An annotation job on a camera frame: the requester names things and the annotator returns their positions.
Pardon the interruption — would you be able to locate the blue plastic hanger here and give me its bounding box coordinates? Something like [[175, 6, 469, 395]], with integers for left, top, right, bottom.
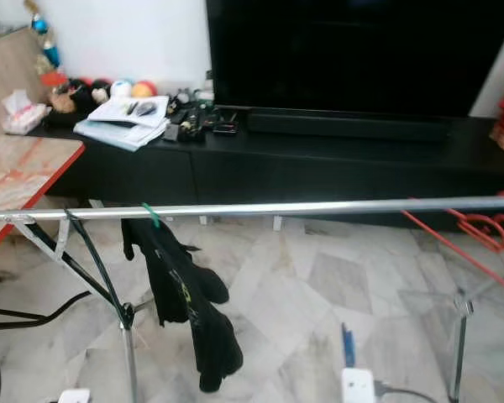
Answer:
[[340, 323, 356, 369]]

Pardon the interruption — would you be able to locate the green plastic hanger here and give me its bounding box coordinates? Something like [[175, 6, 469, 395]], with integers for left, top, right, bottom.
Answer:
[[141, 201, 163, 229]]

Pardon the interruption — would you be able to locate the red plastic hanger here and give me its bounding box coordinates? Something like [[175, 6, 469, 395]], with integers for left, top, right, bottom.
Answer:
[[402, 191, 504, 299]]

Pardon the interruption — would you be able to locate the marble-pattern folding table red edge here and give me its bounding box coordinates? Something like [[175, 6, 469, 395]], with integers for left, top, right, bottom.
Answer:
[[0, 134, 93, 403]]

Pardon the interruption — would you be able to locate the pink white tissue box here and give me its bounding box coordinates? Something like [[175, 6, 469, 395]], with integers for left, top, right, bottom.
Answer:
[[2, 88, 51, 135]]

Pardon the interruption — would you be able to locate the red lidded jar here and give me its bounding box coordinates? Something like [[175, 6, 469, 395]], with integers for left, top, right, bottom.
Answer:
[[40, 70, 70, 112]]

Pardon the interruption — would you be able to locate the black mouse plush toy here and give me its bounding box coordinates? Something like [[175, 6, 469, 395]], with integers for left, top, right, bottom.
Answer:
[[66, 77, 112, 112]]

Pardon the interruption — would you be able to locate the stack of white papers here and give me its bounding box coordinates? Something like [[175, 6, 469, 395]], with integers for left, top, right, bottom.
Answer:
[[73, 94, 171, 152]]

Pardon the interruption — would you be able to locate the blue bead hanging ornament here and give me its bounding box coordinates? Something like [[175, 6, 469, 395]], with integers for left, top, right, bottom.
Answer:
[[23, 0, 61, 70]]

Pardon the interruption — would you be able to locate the white blue round plush toy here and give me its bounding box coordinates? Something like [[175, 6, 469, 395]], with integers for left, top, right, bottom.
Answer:
[[109, 79, 133, 98]]

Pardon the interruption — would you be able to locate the orange round plush toy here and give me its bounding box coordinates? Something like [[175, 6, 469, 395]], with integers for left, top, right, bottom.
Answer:
[[131, 80, 158, 98]]

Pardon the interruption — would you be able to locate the black shirt with green logo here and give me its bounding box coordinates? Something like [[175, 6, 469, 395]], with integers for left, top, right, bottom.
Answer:
[[122, 218, 244, 394]]

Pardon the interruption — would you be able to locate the clear plastic bottle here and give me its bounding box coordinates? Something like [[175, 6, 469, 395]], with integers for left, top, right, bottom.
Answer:
[[199, 71, 215, 102]]

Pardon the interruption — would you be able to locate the silver metal clothes rack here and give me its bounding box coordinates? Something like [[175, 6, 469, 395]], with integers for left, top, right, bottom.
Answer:
[[0, 193, 504, 403]]

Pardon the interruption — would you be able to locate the black TV console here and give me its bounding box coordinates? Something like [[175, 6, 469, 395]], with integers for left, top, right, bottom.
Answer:
[[25, 113, 504, 223]]

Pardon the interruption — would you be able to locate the black soundbar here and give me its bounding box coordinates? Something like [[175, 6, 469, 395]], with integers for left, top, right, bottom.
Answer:
[[246, 111, 450, 142]]

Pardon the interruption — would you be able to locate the black flat television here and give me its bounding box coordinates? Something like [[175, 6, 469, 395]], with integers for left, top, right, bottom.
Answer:
[[206, 0, 504, 118]]

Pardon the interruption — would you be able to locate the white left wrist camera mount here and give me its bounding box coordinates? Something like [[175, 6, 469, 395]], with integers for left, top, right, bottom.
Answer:
[[57, 388, 92, 403]]

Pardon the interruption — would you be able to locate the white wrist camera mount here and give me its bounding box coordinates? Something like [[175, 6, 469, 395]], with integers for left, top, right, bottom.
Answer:
[[57, 388, 92, 403], [341, 367, 377, 403]]

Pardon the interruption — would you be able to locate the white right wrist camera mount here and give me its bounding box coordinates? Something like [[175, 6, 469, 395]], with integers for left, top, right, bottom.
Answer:
[[341, 367, 377, 403]]

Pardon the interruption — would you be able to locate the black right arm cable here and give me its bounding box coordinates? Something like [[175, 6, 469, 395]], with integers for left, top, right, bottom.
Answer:
[[374, 382, 438, 403]]

